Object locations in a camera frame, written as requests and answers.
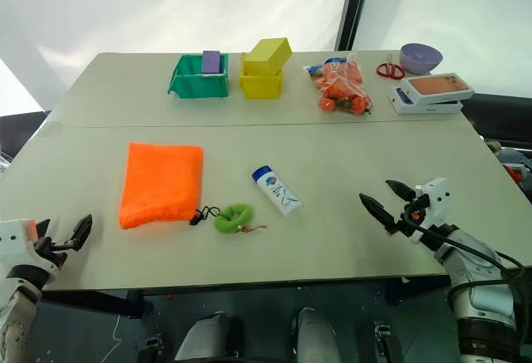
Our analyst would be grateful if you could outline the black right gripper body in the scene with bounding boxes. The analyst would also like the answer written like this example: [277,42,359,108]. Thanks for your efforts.
[388,194,431,238]

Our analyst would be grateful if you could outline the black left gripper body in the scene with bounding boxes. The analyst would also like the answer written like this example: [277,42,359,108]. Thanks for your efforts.
[32,236,80,271]

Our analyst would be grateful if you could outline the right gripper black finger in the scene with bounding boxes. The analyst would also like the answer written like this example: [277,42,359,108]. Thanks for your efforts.
[359,192,396,233]
[385,179,416,202]

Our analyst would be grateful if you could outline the orange cloth bag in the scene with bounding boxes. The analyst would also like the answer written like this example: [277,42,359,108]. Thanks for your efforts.
[118,142,221,230]

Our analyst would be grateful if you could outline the white bottle with blue cap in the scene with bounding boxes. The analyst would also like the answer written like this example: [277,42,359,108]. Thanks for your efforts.
[251,164,305,219]

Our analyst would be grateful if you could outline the green fabric ring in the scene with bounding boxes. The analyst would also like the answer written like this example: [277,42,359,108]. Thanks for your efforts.
[214,203,268,236]

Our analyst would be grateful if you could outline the clear bag of carrots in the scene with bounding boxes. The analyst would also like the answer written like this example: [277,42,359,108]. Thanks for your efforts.
[305,51,374,117]

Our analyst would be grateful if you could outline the white phone box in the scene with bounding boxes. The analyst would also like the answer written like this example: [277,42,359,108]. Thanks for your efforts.
[387,87,464,115]

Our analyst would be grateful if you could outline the phone box with orange picture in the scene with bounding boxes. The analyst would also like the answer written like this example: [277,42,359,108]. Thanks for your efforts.
[399,72,475,105]

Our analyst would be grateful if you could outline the grey device with red part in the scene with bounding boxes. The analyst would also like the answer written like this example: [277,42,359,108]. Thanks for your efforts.
[484,138,532,204]

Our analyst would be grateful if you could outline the purple bowl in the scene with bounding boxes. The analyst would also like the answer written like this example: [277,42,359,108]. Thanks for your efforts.
[400,43,444,75]

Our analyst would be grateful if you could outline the grey rounded shape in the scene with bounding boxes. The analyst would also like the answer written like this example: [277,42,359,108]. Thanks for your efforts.
[290,307,342,363]
[174,311,244,363]

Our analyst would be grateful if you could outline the yellow plastic bin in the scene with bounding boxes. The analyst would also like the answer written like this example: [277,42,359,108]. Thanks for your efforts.
[239,52,284,100]

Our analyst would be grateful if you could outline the green plastic bin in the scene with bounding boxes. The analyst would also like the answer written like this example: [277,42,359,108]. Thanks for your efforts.
[166,52,230,101]

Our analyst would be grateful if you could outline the yellow foam block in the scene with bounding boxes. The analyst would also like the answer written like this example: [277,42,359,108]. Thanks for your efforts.
[242,37,293,76]

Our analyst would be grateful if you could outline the purple foam block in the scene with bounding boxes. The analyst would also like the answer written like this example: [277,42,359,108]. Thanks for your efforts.
[201,50,223,76]

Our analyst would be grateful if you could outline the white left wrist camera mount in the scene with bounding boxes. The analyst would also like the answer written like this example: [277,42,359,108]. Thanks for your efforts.
[0,218,59,285]

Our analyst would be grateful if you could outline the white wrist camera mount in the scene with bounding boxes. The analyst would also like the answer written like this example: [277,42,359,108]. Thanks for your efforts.
[0,218,59,285]
[409,177,452,243]

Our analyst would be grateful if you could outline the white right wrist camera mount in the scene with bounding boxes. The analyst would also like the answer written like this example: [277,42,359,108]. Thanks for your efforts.
[409,177,452,243]

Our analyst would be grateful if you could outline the red handled scissors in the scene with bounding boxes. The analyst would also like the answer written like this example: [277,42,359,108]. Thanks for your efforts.
[376,53,405,81]

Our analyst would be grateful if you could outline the black metal bracket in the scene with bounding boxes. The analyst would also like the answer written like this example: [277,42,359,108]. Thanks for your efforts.
[372,321,404,363]

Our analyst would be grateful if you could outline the black table frame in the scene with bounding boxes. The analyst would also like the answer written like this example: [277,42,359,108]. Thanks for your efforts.
[41,273,454,319]

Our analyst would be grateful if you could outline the dark window frame post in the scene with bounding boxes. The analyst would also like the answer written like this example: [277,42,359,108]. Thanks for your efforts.
[334,0,375,52]

